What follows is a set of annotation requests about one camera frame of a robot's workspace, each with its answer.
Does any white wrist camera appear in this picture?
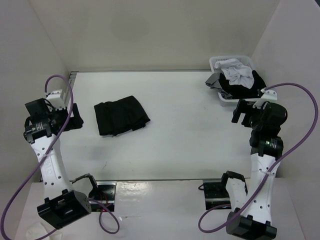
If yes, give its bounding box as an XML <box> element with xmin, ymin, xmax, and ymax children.
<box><xmin>46</xmin><ymin>89</ymin><xmax>66</xmax><ymax>110</ymax></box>
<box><xmin>252</xmin><ymin>89</ymin><xmax>278</xmax><ymax>109</ymax></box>

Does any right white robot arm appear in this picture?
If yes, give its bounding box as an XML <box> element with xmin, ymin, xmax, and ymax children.
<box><xmin>219</xmin><ymin>99</ymin><xmax>288</xmax><ymax>240</ymax></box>

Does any black pleated skirt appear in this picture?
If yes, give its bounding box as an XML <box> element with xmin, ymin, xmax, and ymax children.
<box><xmin>94</xmin><ymin>95</ymin><xmax>151</xmax><ymax>136</ymax></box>

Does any crumpled white tissue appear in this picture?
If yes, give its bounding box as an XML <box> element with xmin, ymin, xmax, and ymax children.
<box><xmin>25</xmin><ymin>221</ymin><xmax>63</xmax><ymax>240</ymax></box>

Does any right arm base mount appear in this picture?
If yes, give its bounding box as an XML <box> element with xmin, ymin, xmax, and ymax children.
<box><xmin>198</xmin><ymin>181</ymin><xmax>231</xmax><ymax>210</ymax></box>

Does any white garment in basket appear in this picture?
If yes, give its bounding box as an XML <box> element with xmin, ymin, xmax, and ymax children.
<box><xmin>214</xmin><ymin>58</ymin><xmax>254</xmax><ymax>89</ymax></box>

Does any grey garment in basket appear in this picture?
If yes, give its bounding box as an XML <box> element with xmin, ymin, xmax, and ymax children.
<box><xmin>205</xmin><ymin>73</ymin><xmax>232</xmax><ymax>100</ymax></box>

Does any black garment in basket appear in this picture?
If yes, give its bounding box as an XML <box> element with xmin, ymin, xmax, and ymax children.
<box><xmin>218</xmin><ymin>70</ymin><xmax>267</xmax><ymax>99</ymax></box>

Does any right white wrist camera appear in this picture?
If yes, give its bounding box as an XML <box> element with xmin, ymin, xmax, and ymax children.
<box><xmin>252</xmin><ymin>89</ymin><xmax>278</xmax><ymax>109</ymax></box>

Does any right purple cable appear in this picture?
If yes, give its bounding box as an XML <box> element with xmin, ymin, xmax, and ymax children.
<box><xmin>198</xmin><ymin>82</ymin><xmax>319</xmax><ymax>233</ymax></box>

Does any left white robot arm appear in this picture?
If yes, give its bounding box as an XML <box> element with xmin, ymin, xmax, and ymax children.
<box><xmin>23</xmin><ymin>98</ymin><xmax>100</xmax><ymax>230</ymax></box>

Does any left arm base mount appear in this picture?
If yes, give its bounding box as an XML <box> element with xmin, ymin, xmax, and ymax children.
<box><xmin>88</xmin><ymin>181</ymin><xmax>117</xmax><ymax>212</ymax></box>

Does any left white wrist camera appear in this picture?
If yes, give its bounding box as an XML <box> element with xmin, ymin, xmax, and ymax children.
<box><xmin>46</xmin><ymin>89</ymin><xmax>66</xmax><ymax>110</ymax></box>

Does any white plastic laundry basket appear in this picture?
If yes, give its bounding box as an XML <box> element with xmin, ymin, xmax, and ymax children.
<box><xmin>209</xmin><ymin>55</ymin><xmax>256</xmax><ymax>107</ymax></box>

